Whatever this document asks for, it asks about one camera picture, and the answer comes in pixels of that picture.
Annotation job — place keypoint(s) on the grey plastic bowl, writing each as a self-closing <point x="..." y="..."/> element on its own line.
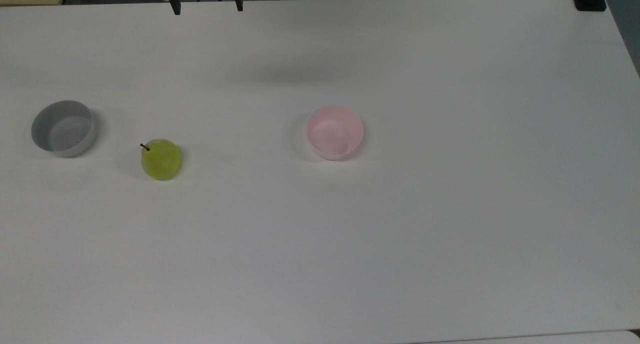
<point x="62" y="129"/>

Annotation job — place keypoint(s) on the pink plastic bowl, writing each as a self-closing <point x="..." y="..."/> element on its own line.
<point x="334" y="134"/>

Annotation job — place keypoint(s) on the green yellow pear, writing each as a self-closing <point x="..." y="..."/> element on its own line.
<point x="161" y="160"/>

